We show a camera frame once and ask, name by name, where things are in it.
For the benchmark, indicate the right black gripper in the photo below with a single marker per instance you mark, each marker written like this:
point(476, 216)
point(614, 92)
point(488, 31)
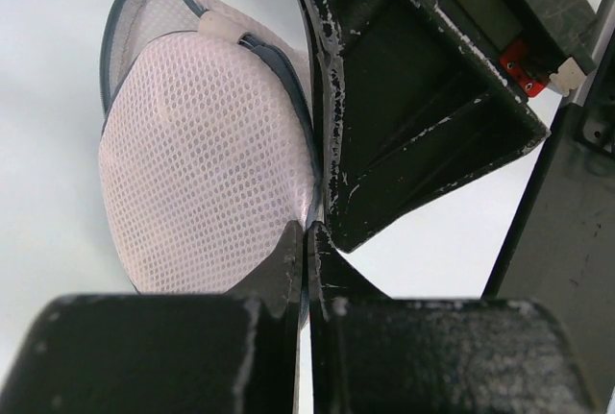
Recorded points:
point(415, 98)

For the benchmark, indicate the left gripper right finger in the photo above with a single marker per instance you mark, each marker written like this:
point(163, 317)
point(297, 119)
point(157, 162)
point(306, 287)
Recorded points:
point(375, 354)

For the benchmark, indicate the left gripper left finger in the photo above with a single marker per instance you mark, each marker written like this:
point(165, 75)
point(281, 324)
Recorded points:
point(234, 352)

